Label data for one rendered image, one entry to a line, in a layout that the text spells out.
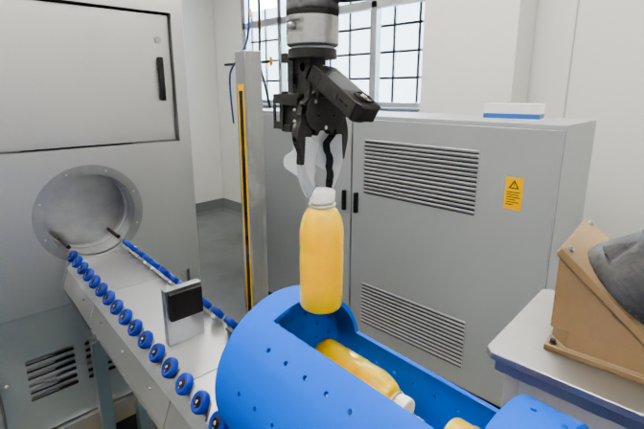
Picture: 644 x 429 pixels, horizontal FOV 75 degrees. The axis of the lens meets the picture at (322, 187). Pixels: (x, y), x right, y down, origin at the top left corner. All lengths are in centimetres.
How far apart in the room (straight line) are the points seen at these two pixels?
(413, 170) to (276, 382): 167
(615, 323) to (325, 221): 47
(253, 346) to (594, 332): 54
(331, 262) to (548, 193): 142
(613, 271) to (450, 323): 160
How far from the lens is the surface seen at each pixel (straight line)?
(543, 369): 81
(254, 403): 69
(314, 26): 61
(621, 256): 81
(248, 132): 134
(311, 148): 60
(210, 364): 115
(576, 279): 80
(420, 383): 82
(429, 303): 236
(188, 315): 121
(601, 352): 84
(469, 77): 311
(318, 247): 63
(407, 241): 230
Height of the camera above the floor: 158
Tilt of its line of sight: 13 degrees down
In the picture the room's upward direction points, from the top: straight up
